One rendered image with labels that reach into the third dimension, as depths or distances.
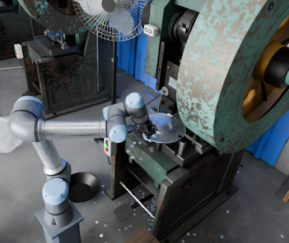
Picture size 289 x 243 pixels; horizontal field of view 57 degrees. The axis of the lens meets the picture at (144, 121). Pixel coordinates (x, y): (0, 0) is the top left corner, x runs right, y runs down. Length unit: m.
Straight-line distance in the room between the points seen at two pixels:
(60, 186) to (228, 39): 1.00
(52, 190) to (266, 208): 1.70
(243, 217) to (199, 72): 1.60
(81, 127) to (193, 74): 0.49
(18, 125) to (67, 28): 1.49
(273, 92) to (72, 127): 0.98
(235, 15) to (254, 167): 2.05
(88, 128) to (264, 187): 1.86
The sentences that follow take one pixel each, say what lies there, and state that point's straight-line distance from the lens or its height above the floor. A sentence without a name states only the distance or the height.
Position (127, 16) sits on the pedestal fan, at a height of 1.22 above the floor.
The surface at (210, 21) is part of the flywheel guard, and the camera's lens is 0.89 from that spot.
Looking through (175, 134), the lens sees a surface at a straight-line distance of 1.54.
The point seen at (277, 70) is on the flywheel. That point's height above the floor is 1.34.
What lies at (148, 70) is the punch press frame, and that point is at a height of 1.08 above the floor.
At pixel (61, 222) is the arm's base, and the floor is 0.48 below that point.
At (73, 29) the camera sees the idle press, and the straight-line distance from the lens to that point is 2.52.
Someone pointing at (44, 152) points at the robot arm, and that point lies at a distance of 1.36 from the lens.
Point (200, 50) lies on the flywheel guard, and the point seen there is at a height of 1.43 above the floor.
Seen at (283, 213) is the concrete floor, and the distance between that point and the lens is 2.49.
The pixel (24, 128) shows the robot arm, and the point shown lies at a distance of 1.12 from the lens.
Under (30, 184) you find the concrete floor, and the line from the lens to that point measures 2.35.
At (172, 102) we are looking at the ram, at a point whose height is 0.97.
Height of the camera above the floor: 1.72
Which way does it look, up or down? 36 degrees down
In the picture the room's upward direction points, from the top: 6 degrees clockwise
